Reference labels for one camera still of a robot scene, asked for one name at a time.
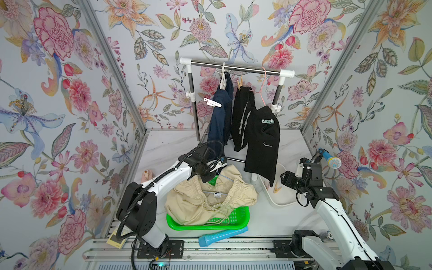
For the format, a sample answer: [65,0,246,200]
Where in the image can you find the tan wooden clothespin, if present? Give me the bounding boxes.
[273,181,283,194]

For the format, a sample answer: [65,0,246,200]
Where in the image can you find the beige shorts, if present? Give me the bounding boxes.
[165,165,258,226]

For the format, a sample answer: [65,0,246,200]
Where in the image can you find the navy blue shorts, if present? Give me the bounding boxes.
[208,72,234,146]

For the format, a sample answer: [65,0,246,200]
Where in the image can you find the white hanger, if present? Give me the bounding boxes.
[219,62,227,90]

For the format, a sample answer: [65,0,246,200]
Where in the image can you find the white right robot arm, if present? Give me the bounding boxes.
[280,158,394,270]

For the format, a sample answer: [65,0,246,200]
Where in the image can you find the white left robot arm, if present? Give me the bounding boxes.
[115,140,226,257]

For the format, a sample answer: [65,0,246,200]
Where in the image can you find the black shorts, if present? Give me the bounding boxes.
[231,87,281,186]

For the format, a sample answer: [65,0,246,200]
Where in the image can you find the tan clothespin on black shorts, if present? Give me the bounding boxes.
[236,77,243,90]

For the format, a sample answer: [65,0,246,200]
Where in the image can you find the pink hanger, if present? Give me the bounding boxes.
[249,66,267,106]

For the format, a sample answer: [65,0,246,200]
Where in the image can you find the blue toy microphone on stand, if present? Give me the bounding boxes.
[310,148,342,169]

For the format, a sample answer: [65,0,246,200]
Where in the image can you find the white tray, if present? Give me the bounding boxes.
[255,163,299,208]

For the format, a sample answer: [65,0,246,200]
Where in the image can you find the pink small toy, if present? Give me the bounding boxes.
[141,169,154,183]

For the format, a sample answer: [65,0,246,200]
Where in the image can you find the green plastic basket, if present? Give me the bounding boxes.
[166,175,250,231]

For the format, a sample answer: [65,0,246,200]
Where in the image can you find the steel clothes rack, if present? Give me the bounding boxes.
[179,57,295,142]

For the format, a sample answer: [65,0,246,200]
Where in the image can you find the mint green clothespin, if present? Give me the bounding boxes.
[261,119,275,124]

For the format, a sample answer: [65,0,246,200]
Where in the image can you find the teal flashlight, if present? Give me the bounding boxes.
[198,226,249,248]

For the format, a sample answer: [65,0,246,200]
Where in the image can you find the grey remote calculator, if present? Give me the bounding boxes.
[106,231,127,249]

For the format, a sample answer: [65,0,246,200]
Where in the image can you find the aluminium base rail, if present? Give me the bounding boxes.
[83,237,319,270]

